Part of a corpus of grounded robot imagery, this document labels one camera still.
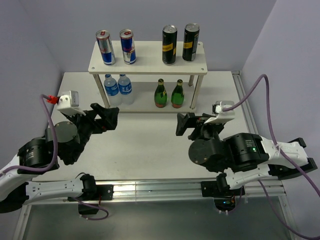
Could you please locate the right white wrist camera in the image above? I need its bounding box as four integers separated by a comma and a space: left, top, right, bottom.
204, 100, 236, 125

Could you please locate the left water bottle blue label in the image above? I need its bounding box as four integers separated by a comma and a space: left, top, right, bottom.
104, 74, 122, 107

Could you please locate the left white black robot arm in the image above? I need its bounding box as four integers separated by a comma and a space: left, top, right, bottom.
0, 103, 120, 214

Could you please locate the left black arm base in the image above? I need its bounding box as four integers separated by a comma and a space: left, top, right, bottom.
68, 184, 114, 220

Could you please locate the right water bottle blue label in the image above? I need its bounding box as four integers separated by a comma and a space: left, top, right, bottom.
118, 74, 134, 105

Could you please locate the water bottle blue label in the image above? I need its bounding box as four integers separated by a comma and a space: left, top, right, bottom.
104, 74, 122, 107
118, 74, 134, 105

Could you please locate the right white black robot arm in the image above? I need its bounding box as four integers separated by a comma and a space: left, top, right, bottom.
175, 112, 318, 196

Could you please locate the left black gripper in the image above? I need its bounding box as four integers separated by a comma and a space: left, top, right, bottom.
65, 102, 120, 162

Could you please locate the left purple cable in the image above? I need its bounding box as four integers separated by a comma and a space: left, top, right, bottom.
0, 93, 110, 221

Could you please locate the black yellow can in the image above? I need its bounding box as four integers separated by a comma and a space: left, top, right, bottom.
182, 23, 200, 62
162, 24, 178, 65

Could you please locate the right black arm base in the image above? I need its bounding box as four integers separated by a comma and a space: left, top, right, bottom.
200, 180, 246, 215

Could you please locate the white two-tier shelf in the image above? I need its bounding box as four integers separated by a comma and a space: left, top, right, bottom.
88, 40, 208, 113

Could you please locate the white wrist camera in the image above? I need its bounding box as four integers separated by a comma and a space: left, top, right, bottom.
204, 100, 236, 125
46, 90, 86, 116

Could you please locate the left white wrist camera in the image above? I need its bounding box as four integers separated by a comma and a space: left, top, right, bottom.
46, 90, 86, 116

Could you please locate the aluminium front rail frame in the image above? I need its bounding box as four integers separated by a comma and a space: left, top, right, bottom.
13, 179, 295, 240

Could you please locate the green glass bottle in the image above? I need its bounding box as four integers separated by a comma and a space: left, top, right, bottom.
171, 79, 185, 109
154, 78, 168, 108

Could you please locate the silver blue energy can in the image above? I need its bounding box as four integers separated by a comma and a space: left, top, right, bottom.
95, 30, 116, 65
119, 29, 136, 65

